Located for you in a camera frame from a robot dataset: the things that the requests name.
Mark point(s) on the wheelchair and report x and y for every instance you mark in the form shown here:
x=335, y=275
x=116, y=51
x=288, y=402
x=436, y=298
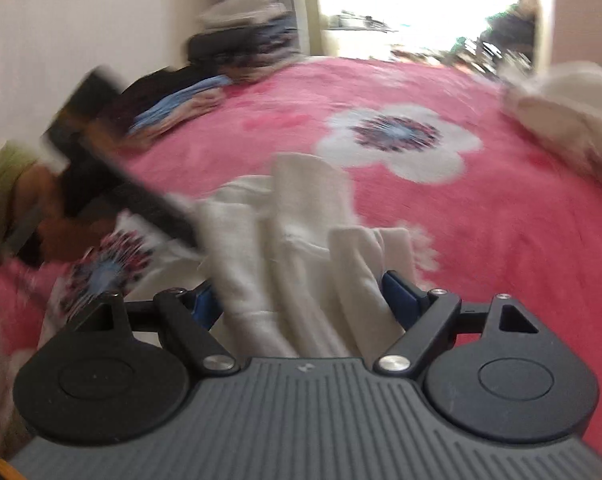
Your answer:
x=513, y=30

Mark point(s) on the stack of folded clothes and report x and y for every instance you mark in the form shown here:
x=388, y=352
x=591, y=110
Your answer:
x=246, y=40

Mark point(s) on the person's left hand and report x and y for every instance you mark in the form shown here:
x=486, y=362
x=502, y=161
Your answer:
x=61, y=240

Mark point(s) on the black folded garment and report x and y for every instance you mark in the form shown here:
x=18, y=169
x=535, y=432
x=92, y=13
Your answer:
x=171, y=82

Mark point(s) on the red floral blanket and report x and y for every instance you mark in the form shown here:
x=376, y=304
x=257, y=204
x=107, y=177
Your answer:
x=481, y=220

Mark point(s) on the light blue folded garment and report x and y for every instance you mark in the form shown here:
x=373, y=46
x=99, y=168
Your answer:
x=181, y=102

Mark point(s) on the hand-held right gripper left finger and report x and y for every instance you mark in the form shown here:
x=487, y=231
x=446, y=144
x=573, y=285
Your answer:
x=205, y=310

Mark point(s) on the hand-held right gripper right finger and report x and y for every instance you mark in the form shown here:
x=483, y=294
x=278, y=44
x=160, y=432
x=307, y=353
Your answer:
x=403, y=300

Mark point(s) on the white sweatshirt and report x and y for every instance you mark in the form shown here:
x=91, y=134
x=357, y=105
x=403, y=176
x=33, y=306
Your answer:
x=301, y=240

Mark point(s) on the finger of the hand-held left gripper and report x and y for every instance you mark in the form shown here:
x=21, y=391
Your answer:
x=156, y=205

